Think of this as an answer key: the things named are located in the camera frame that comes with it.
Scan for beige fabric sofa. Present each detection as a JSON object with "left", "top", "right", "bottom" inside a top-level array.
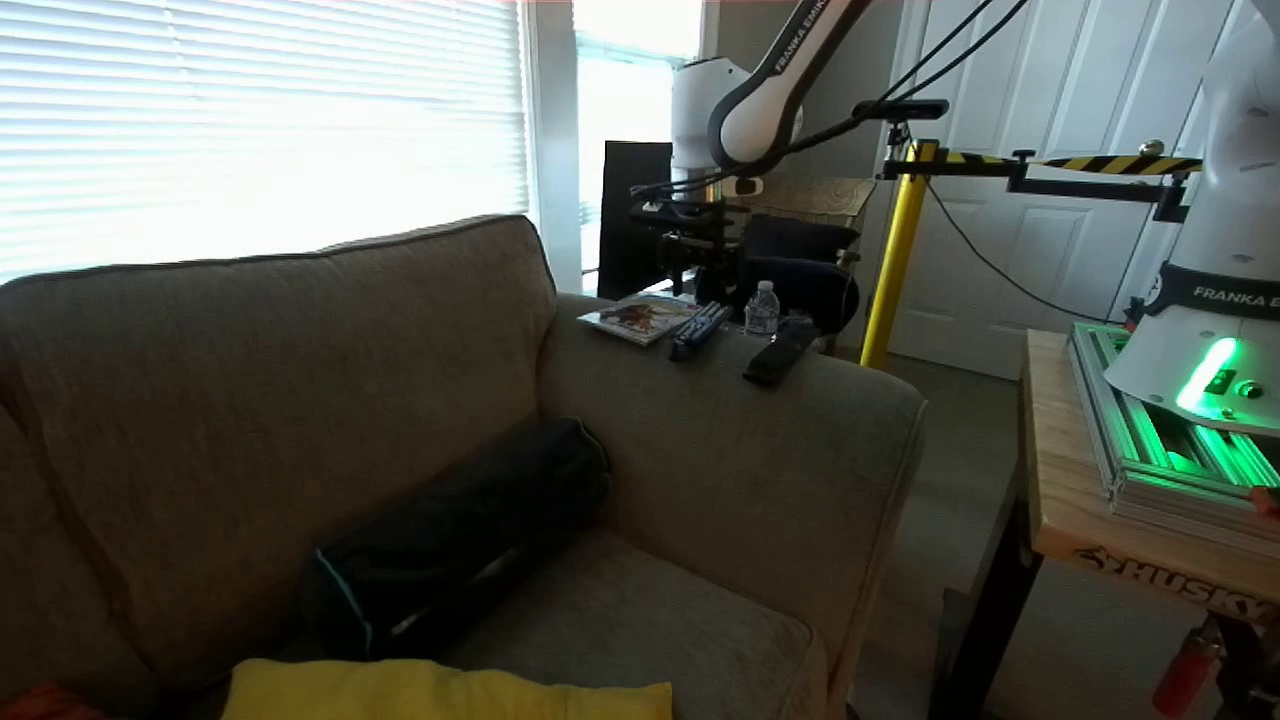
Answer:
[{"left": 0, "top": 217, "right": 924, "bottom": 720}]

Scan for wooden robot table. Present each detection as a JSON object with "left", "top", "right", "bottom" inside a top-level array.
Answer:
[{"left": 926, "top": 324, "right": 1280, "bottom": 720}]

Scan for black yellow striped boom bar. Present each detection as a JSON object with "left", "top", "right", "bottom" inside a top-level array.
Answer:
[{"left": 883, "top": 147, "right": 1198, "bottom": 224}]

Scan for black cylindrical bolster bag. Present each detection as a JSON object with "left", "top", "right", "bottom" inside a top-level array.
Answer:
[{"left": 301, "top": 419, "right": 612, "bottom": 659}]

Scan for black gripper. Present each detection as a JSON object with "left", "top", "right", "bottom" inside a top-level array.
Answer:
[{"left": 626, "top": 176, "right": 764, "bottom": 306}]

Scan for black camera on tripod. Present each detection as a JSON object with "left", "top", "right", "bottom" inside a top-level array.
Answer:
[{"left": 853, "top": 100, "right": 946, "bottom": 125}]

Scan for yellow tripod pole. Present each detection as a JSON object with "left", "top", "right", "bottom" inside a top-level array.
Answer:
[{"left": 861, "top": 142, "right": 941, "bottom": 370}]

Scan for clear plastic water bottle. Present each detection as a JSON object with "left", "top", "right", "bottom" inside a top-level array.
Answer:
[{"left": 743, "top": 281, "right": 781, "bottom": 342}]

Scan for magazine on sofa arm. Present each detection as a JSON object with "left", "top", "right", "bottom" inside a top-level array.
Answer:
[{"left": 582, "top": 296, "right": 691, "bottom": 350}]

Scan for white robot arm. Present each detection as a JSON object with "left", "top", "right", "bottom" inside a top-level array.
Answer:
[{"left": 667, "top": 0, "right": 1280, "bottom": 438}]

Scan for yellow cushion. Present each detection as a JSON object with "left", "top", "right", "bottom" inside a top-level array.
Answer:
[{"left": 220, "top": 659, "right": 675, "bottom": 720}]

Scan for black monitor screen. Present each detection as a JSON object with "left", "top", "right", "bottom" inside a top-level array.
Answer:
[{"left": 594, "top": 142, "right": 672, "bottom": 302}]

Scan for red clamp handle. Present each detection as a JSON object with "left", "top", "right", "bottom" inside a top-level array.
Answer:
[{"left": 1153, "top": 624, "right": 1223, "bottom": 720}]

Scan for black cable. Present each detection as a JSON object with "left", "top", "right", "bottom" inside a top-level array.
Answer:
[{"left": 924, "top": 176, "right": 1136, "bottom": 327}]

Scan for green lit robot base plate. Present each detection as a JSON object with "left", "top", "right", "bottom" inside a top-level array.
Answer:
[{"left": 1069, "top": 324, "right": 1280, "bottom": 512}]

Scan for black remote with buttons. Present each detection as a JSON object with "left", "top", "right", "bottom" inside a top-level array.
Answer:
[{"left": 667, "top": 306, "right": 728, "bottom": 361}]

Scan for white window blinds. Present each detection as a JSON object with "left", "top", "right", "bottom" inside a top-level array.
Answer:
[{"left": 0, "top": 0, "right": 533, "bottom": 281}]

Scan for plain black remote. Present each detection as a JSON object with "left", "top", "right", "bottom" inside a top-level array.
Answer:
[{"left": 743, "top": 317, "right": 816, "bottom": 390}]

